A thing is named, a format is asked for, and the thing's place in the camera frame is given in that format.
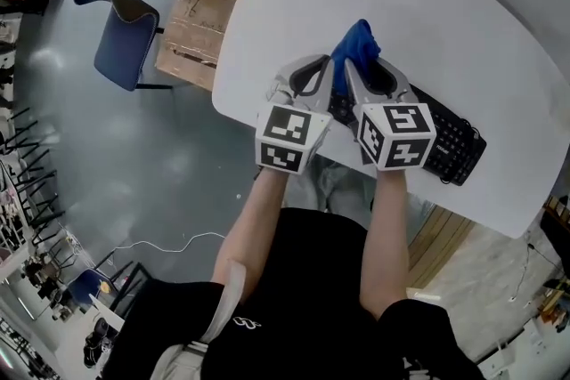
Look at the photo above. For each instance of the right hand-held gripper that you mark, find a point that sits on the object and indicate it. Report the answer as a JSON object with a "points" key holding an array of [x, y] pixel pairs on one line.
{"points": [[403, 124]]}

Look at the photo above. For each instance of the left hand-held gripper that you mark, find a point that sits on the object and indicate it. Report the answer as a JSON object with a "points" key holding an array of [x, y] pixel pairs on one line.
{"points": [[285, 126]]}

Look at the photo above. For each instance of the black keyboard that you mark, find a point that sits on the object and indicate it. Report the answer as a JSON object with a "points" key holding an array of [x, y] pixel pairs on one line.
{"points": [[454, 138]]}

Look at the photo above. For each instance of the blue cloth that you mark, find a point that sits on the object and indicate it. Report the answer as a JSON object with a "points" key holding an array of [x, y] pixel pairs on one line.
{"points": [[358, 42]]}

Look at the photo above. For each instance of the person's right forearm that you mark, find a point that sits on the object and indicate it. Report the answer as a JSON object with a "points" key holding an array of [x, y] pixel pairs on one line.
{"points": [[386, 236]]}

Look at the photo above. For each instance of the person's left forearm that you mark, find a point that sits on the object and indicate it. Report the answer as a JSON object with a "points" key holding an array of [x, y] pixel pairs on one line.
{"points": [[256, 227]]}

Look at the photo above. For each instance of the person's grey trousers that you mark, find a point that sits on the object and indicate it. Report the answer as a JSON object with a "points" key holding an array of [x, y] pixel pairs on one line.
{"points": [[338, 184]]}

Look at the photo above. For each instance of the taped brown cardboard box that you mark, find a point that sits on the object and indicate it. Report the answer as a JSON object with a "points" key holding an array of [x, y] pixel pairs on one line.
{"points": [[196, 35]]}

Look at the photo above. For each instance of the person's black shirt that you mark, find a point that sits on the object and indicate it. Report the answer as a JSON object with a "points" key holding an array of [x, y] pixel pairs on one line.
{"points": [[311, 280]]}

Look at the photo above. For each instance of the blue padded chair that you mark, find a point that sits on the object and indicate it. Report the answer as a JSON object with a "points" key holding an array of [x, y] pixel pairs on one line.
{"points": [[124, 40]]}

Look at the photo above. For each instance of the small blue chair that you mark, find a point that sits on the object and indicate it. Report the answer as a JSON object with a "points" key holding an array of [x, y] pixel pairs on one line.
{"points": [[91, 287]]}

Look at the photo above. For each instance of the black metal rack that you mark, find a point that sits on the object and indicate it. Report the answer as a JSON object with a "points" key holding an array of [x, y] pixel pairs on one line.
{"points": [[31, 191]]}

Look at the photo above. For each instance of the black shoes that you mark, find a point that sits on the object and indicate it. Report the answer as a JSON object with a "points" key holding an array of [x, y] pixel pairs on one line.
{"points": [[98, 342]]}

